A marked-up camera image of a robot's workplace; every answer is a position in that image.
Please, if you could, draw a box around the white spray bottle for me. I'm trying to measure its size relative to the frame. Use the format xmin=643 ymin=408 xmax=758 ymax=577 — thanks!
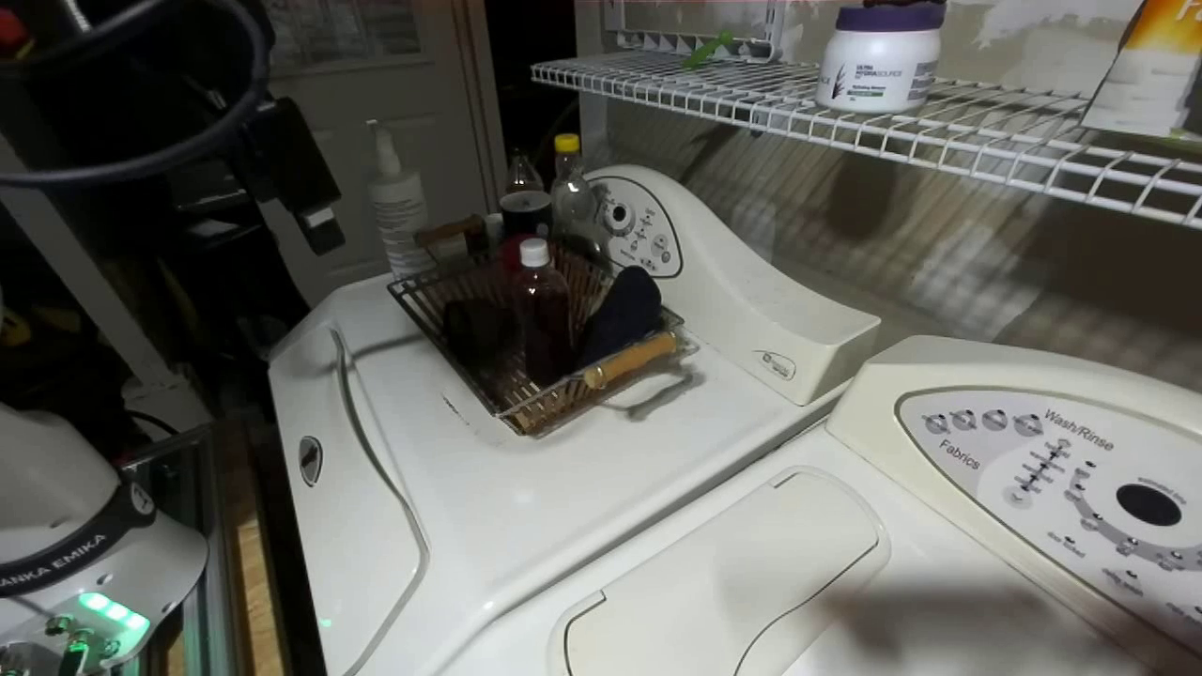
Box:
xmin=366 ymin=115 xmax=435 ymax=278

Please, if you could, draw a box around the wooden cylindrical handle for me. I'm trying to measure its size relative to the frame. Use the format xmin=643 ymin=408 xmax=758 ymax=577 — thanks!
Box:
xmin=574 ymin=328 xmax=689 ymax=394

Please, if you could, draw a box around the wicker basket tray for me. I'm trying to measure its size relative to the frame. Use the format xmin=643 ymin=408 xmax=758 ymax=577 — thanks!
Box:
xmin=386 ymin=235 xmax=706 ymax=438

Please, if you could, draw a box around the red liquid bottle white cap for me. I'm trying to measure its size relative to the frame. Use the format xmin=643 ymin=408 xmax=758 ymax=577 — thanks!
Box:
xmin=509 ymin=235 xmax=579 ymax=390

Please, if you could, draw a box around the white washing machine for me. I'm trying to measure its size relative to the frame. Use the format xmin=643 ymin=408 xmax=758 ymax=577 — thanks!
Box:
xmin=264 ymin=161 xmax=885 ymax=676

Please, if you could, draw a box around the blue white round canister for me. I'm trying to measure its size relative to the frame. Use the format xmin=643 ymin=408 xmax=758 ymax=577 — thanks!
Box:
xmin=497 ymin=182 xmax=555 ymax=249

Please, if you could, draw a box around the dark blue cloth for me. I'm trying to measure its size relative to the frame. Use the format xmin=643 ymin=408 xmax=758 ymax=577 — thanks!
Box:
xmin=574 ymin=261 xmax=673 ymax=366

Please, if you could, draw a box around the clear bottle yellow cap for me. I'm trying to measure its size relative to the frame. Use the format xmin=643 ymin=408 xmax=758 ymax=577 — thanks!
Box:
xmin=544 ymin=127 xmax=617 ymax=268

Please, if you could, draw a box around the wooden platform board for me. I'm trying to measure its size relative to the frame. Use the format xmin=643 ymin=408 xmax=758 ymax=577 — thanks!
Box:
xmin=228 ymin=510 xmax=291 ymax=676

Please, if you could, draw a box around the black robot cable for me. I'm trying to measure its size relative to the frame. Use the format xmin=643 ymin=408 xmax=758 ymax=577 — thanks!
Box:
xmin=0 ymin=0 xmax=279 ymax=194

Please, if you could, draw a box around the orange white cardboard box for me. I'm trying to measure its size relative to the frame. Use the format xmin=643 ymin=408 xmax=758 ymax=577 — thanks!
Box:
xmin=1083 ymin=0 xmax=1202 ymax=144

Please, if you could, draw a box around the white wire shelf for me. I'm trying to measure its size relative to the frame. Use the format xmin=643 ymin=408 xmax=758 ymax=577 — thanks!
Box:
xmin=529 ymin=52 xmax=1202 ymax=235

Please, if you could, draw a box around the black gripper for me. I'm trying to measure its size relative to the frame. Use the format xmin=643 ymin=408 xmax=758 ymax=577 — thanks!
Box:
xmin=238 ymin=95 xmax=351 ymax=256

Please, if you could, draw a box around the clear plastic container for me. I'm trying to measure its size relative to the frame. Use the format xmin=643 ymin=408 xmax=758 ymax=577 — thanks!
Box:
xmin=599 ymin=0 xmax=795 ymax=67

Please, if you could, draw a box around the white jar purple lid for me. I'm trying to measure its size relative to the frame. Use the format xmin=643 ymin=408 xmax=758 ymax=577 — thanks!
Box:
xmin=814 ymin=0 xmax=951 ymax=119

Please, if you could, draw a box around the grey panel door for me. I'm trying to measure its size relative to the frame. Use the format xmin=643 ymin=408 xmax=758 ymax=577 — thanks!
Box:
xmin=257 ymin=0 xmax=509 ymax=310

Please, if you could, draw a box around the white dryer machine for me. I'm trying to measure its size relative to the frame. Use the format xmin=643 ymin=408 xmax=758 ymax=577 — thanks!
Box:
xmin=435 ymin=329 xmax=1202 ymax=676

